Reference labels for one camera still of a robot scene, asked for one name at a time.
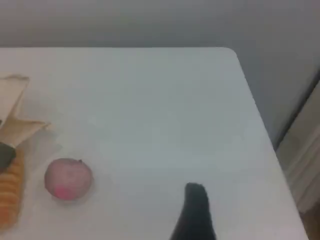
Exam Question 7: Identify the beige ridged panel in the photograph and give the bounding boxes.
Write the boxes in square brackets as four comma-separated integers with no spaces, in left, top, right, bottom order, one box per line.
[274,77,320,215]

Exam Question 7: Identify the pink peach bun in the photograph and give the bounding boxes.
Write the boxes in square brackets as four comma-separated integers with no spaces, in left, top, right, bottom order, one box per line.
[44,157,95,201]

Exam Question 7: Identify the golden ridged horn bread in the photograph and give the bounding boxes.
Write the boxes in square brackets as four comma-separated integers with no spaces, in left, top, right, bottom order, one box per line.
[0,149,26,230]

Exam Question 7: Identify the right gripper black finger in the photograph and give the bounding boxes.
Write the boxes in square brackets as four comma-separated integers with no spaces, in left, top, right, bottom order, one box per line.
[169,182,217,240]

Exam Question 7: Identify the white canvas bag green handles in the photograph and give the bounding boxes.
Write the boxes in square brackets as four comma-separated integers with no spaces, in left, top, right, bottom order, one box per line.
[0,73,55,173]

